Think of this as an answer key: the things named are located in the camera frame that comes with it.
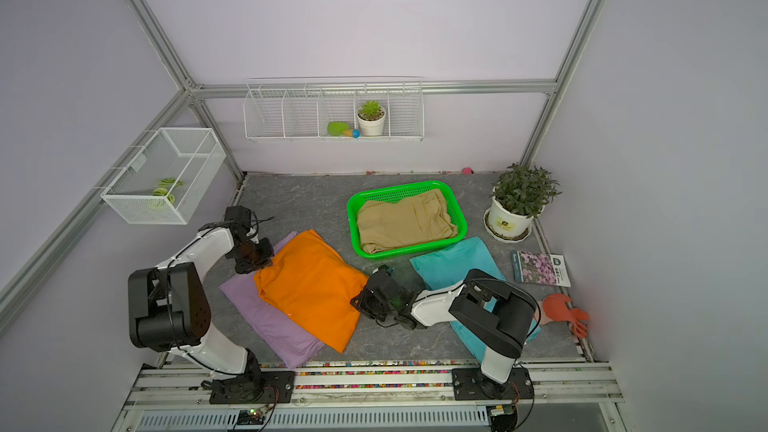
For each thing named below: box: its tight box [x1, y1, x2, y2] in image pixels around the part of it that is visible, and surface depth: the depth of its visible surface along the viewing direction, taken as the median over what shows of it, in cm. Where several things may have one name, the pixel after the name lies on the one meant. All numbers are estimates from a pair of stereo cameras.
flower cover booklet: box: [511, 250, 571, 288], surface depth 96 cm
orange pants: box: [254, 229, 368, 353], surface depth 89 cm
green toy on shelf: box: [327, 121, 361, 138], surface depth 101 cm
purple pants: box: [220, 231, 326, 369], surface depth 84 cm
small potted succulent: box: [357, 100, 387, 137], surface depth 93 cm
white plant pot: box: [488, 196, 534, 239], surface depth 98 cm
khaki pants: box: [357, 189, 459, 254], surface depth 104 cm
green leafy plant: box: [494, 162, 562, 218], surface depth 92 cm
